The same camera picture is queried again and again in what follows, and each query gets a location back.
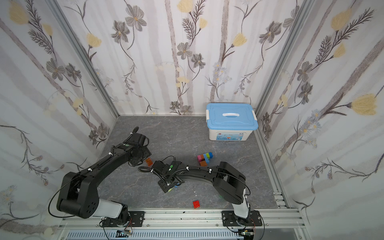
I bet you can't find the brown-orange lego brick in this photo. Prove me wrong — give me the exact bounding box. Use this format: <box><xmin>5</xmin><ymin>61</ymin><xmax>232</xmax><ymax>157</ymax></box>
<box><xmin>146</xmin><ymin>158</ymin><xmax>153</xmax><ymax>167</ymax></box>

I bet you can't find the red lego brick front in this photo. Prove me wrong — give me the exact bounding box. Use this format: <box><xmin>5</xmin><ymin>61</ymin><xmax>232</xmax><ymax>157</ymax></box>
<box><xmin>193</xmin><ymin>200</ymin><xmax>201</xmax><ymax>209</ymax></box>

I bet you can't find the light blue long brick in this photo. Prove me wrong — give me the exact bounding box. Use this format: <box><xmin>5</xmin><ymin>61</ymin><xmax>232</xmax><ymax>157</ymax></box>
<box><xmin>203</xmin><ymin>153</ymin><xmax>210</xmax><ymax>164</ymax></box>

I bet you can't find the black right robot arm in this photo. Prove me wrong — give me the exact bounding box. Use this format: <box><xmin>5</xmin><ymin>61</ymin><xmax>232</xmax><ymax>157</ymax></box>
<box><xmin>138</xmin><ymin>160</ymin><xmax>251</xmax><ymax>227</ymax></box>

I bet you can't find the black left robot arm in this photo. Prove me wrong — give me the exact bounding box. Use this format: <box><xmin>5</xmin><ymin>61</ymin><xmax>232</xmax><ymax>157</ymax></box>
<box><xmin>56</xmin><ymin>127</ymin><xmax>151</xmax><ymax>225</ymax></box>

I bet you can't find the blue lid storage box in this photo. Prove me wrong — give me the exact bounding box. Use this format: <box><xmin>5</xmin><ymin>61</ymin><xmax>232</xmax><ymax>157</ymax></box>
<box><xmin>206</xmin><ymin>103</ymin><xmax>259</xmax><ymax>141</ymax></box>

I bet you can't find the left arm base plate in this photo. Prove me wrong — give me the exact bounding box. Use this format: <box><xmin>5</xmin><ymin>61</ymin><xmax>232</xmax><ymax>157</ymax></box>
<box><xmin>100</xmin><ymin>211</ymin><xmax>146</xmax><ymax>228</ymax></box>

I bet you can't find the white perforated cable tray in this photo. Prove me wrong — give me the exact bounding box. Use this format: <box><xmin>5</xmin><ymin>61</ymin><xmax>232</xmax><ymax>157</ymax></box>
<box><xmin>64</xmin><ymin>229</ymin><xmax>244</xmax><ymax>240</ymax></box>

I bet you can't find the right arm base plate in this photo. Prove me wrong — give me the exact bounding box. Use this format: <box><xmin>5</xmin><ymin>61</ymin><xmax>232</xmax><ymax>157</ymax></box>
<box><xmin>221</xmin><ymin>210</ymin><xmax>264</xmax><ymax>228</ymax></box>

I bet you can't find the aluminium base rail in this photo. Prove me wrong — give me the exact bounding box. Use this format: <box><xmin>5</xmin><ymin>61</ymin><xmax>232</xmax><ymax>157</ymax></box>
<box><xmin>58</xmin><ymin>209</ymin><xmax>306</xmax><ymax>231</ymax></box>

